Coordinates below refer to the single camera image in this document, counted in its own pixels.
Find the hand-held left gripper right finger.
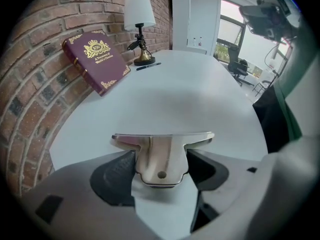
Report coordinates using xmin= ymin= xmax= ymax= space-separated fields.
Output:
xmin=186 ymin=133 xmax=315 ymax=240

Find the dark red hardcover book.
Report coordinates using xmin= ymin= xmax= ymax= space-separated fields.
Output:
xmin=61 ymin=29 xmax=132 ymax=98

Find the black pen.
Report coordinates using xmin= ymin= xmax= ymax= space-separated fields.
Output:
xmin=135 ymin=61 xmax=162 ymax=72

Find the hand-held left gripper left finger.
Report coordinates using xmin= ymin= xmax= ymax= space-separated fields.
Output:
xmin=21 ymin=148 xmax=163 ymax=240

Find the black head-worn camera rig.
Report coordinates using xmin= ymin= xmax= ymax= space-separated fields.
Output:
xmin=238 ymin=0 xmax=301 ymax=44

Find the black office chair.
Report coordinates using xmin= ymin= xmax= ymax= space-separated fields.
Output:
xmin=225 ymin=45 xmax=251 ymax=85

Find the white shade table lamp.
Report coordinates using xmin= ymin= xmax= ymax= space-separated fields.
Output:
xmin=123 ymin=0 xmax=157 ymax=67

